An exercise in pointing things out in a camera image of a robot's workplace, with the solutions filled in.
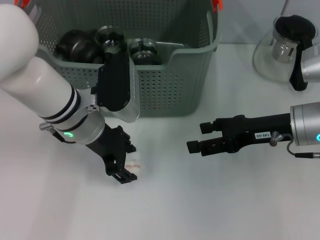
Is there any black clay teapot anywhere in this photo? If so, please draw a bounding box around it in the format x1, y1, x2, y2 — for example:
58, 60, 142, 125
54, 28, 98, 62

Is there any gripper signal cable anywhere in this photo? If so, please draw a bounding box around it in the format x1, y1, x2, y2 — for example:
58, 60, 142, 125
269, 131, 320, 159
38, 121, 76, 145

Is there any white toy brick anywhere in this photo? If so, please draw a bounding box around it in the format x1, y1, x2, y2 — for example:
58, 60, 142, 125
124, 156, 143, 175

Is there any glass teapot black lid handle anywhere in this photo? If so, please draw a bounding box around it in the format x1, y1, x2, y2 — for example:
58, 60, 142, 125
252, 14, 318, 92

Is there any grey perforated plastic storage basket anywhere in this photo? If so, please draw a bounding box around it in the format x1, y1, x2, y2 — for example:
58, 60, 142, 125
29, 0, 224, 118

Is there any right gripper signal cable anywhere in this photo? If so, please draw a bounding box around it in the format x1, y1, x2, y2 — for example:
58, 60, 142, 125
269, 131, 320, 159

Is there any left gripper signal cable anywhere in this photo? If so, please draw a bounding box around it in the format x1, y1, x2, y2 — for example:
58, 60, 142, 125
38, 121, 76, 145

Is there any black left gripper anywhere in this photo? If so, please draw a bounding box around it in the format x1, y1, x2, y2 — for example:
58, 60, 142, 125
85, 123, 138, 186

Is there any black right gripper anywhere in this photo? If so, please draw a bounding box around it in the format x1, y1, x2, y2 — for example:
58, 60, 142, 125
186, 113, 294, 158

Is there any right wrist camera housing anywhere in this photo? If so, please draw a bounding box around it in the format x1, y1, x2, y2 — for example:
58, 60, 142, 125
299, 44, 320, 84

